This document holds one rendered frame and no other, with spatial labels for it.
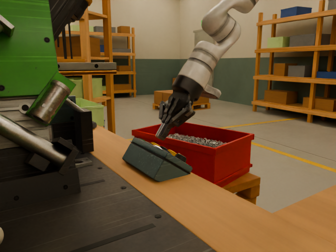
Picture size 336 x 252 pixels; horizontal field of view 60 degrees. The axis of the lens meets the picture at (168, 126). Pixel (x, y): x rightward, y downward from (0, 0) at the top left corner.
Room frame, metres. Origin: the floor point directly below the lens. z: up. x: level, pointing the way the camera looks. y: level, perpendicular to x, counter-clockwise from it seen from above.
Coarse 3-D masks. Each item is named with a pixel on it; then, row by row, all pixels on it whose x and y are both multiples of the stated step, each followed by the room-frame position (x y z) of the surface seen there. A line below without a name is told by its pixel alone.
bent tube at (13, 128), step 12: (0, 24) 0.51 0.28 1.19; (0, 120) 0.47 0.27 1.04; (0, 132) 0.47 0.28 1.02; (12, 132) 0.47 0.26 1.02; (24, 132) 0.48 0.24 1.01; (24, 144) 0.48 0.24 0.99; (36, 144) 0.48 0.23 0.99; (48, 144) 0.49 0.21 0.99; (48, 156) 0.49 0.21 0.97; (60, 156) 0.50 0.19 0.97
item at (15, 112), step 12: (36, 96) 0.55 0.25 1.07; (0, 108) 0.51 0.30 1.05; (12, 108) 0.52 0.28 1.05; (24, 108) 0.53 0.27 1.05; (12, 120) 0.52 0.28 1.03; (24, 120) 0.53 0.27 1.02; (36, 132) 0.54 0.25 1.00; (48, 132) 0.55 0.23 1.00; (0, 144) 0.50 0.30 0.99; (12, 144) 0.51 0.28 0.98
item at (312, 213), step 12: (324, 192) 0.59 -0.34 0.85; (300, 204) 0.54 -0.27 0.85; (312, 204) 0.54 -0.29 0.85; (324, 204) 0.54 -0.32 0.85; (288, 216) 0.49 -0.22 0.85; (300, 216) 0.49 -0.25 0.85; (312, 216) 0.49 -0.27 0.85; (324, 216) 0.49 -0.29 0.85; (312, 228) 0.45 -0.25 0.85; (324, 228) 0.45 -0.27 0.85
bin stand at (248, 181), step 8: (240, 176) 0.81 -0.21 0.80; (248, 176) 0.81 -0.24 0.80; (256, 176) 0.81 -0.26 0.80; (232, 184) 0.75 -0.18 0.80; (240, 184) 0.76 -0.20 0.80; (248, 184) 0.78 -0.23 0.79; (256, 184) 0.80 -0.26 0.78; (232, 192) 0.74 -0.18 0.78; (240, 192) 0.81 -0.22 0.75; (248, 192) 0.79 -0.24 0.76; (256, 192) 0.80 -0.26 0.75; (248, 200) 0.79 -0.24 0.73
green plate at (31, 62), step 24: (0, 0) 0.56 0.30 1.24; (24, 0) 0.58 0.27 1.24; (48, 0) 0.60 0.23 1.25; (24, 24) 0.57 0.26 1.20; (48, 24) 0.59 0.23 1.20; (0, 48) 0.53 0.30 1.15; (24, 48) 0.55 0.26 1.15; (48, 48) 0.58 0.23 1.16; (0, 72) 0.52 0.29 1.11; (24, 72) 0.54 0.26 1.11; (48, 72) 0.56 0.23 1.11; (0, 96) 0.51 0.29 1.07; (24, 96) 0.54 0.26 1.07
